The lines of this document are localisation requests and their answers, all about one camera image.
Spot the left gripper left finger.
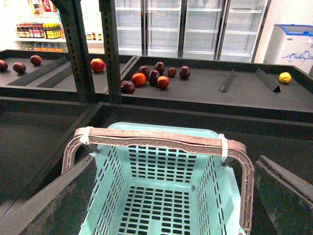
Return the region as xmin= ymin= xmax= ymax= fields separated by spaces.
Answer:
xmin=0 ymin=155 xmax=97 ymax=235

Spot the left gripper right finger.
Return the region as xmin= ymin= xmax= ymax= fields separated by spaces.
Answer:
xmin=254 ymin=155 xmax=313 ymax=235

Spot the beige basket handle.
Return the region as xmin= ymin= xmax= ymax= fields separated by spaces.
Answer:
xmin=62 ymin=122 xmax=254 ymax=235

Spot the light blue plastic shopping basket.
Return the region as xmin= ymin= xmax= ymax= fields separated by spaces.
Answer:
xmin=78 ymin=121 xmax=246 ymax=235

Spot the dark red apple front-left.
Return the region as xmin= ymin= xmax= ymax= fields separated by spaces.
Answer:
xmin=121 ymin=81 xmax=136 ymax=94

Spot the bright red apple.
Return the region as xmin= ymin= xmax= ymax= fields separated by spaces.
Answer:
xmin=90 ymin=58 xmax=105 ymax=73

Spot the dark apple right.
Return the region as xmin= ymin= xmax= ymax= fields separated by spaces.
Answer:
xmin=179 ymin=66 xmax=191 ymax=80

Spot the dark apple back-left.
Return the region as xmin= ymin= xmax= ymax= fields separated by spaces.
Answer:
xmin=139 ymin=66 xmax=150 ymax=79

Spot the dark apple centre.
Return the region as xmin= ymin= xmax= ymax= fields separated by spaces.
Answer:
xmin=148 ymin=70 xmax=160 ymax=86

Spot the red apple small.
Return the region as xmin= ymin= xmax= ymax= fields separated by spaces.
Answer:
xmin=157 ymin=76 xmax=170 ymax=89

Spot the dark apple back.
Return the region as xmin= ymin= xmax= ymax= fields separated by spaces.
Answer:
xmin=155 ymin=61 xmax=165 ymax=75

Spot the white zip tie left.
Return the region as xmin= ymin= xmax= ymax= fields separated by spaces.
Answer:
xmin=79 ymin=126 xmax=92 ymax=145

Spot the white zip tie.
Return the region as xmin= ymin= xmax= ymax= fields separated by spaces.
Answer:
xmin=219 ymin=133 xmax=228 ymax=159
xmin=79 ymin=126 xmax=92 ymax=145

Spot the black lower tray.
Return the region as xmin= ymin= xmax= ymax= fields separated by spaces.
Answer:
xmin=0 ymin=97 xmax=313 ymax=235

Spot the black tray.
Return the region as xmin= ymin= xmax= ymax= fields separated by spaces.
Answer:
xmin=0 ymin=97 xmax=313 ymax=235
xmin=0 ymin=49 xmax=137 ymax=101
xmin=121 ymin=56 xmax=313 ymax=123

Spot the white zip tie right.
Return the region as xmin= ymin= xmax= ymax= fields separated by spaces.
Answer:
xmin=219 ymin=133 xmax=228 ymax=159

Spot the black upper right tray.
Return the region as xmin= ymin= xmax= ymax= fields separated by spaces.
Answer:
xmin=121 ymin=56 xmax=313 ymax=123

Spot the black triangular divider right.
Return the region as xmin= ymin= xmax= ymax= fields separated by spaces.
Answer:
xmin=255 ymin=68 xmax=281 ymax=93

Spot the yellow lemon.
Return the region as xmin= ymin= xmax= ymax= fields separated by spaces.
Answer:
xmin=279 ymin=72 xmax=291 ymax=84

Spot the black divider left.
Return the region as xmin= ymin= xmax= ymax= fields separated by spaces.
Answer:
xmin=219 ymin=70 xmax=236 ymax=93

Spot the black upper left tray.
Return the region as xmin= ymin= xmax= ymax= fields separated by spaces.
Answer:
xmin=0 ymin=49 xmax=137 ymax=101

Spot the dark fruit tray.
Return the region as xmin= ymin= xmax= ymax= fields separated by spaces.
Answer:
xmin=13 ymin=62 xmax=26 ymax=74
xmin=30 ymin=55 xmax=43 ymax=66

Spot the dark fruit left tray back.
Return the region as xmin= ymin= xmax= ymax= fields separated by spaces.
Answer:
xmin=30 ymin=55 xmax=43 ymax=66

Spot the white chest freezer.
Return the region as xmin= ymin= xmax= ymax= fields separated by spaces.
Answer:
xmin=263 ymin=24 xmax=313 ymax=74

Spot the orange fruit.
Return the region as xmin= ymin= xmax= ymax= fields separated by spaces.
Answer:
xmin=132 ymin=72 xmax=146 ymax=86

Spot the dark fruit far left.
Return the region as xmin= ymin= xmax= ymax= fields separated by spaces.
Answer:
xmin=0 ymin=60 xmax=8 ymax=72

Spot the small dark red fruit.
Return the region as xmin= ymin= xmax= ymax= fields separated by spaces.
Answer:
xmin=168 ymin=68 xmax=177 ymax=78

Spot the shelf with sauce bottles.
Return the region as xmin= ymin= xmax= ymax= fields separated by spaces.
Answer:
xmin=6 ymin=0 xmax=104 ymax=54

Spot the glass door refrigerator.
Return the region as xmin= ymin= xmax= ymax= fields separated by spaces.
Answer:
xmin=115 ymin=0 xmax=270 ymax=62

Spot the black perforated upright post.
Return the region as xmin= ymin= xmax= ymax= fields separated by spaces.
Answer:
xmin=52 ymin=0 xmax=95 ymax=102

